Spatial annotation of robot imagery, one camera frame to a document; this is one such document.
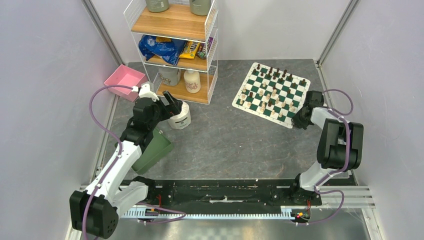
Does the pink plastic bin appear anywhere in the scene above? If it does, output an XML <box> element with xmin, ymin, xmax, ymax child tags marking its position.
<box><xmin>103</xmin><ymin>64</ymin><xmax>148</xmax><ymax>102</ymax></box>

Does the cream bottle pink lettering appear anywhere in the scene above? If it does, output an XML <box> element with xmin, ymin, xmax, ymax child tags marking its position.
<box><xmin>183</xmin><ymin>69</ymin><xmax>201</xmax><ymax>94</ymax></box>

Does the green white chess board mat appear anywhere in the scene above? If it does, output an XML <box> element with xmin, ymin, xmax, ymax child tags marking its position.
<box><xmin>232</xmin><ymin>62</ymin><xmax>311</xmax><ymax>129</ymax></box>

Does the grey patterned mug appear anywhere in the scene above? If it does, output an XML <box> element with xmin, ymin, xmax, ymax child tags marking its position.
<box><xmin>158</xmin><ymin>67</ymin><xmax>181</xmax><ymax>87</ymax></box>

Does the white wire wooden shelf rack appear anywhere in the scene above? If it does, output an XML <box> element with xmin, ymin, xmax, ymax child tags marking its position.
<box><xmin>123</xmin><ymin>0</ymin><xmax>219</xmax><ymax>104</ymax></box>

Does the white slotted cable duct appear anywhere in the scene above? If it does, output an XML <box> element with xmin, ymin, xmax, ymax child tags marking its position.
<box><xmin>121</xmin><ymin>205</ymin><xmax>309</xmax><ymax>221</ymax></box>

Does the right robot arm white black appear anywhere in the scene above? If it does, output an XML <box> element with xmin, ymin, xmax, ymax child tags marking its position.
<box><xmin>288</xmin><ymin>90</ymin><xmax>364</xmax><ymax>205</ymax></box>

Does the green plastic bin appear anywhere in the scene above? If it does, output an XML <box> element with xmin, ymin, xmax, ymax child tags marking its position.
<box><xmin>131</xmin><ymin>128</ymin><xmax>174</xmax><ymax>175</ymax></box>

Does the yellow candy bag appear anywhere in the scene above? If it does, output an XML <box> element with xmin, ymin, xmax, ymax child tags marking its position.
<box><xmin>179</xmin><ymin>41</ymin><xmax>201</xmax><ymax>60</ymax></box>

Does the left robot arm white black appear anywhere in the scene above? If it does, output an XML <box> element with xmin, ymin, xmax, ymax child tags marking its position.
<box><xmin>69</xmin><ymin>91</ymin><xmax>184</xmax><ymax>239</ymax></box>

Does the blue snack bag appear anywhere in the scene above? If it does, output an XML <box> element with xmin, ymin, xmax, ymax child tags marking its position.
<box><xmin>138</xmin><ymin>35</ymin><xmax>187</xmax><ymax>66</ymax></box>

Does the grey-green jar left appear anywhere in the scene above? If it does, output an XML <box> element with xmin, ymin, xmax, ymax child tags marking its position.
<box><xmin>145</xmin><ymin>0</ymin><xmax>170</xmax><ymax>13</ymax></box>

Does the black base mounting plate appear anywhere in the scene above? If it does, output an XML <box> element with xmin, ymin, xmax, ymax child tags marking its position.
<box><xmin>137</xmin><ymin>176</ymin><xmax>322</xmax><ymax>215</ymax></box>

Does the grey-green jar right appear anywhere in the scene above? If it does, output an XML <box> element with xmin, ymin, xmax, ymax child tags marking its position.
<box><xmin>189</xmin><ymin>0</ymin><xmax>212</xmax><ymax>16</ymax></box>

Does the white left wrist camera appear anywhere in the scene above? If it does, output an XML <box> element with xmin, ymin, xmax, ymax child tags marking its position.
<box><xmin>138</xmin><ymin>82</ymin><xmax>159</xmax><ymax>102</ymax></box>

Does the grey-green jar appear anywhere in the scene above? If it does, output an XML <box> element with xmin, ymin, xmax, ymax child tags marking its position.
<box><xmin>145</xmin><ymin>0</ymin><xmax>170</xmax><ymax>13</ymax></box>
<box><xmin>189</xmin><ymin>0</ymin><xmax>212</xmax><ymax>16</ymax></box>

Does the purple snack packet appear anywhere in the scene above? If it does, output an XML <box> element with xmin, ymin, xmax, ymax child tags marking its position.
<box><xmin>196</xmin><ymin>37</ymin><xmax>214</xmax><ymax>60</ymax></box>

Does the white wrapped paper roll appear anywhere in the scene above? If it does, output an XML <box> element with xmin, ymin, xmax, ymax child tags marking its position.
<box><xmin>167</xmin><ymin>101</ymin><xmax>191</xmax><ymax>130</ymax></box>

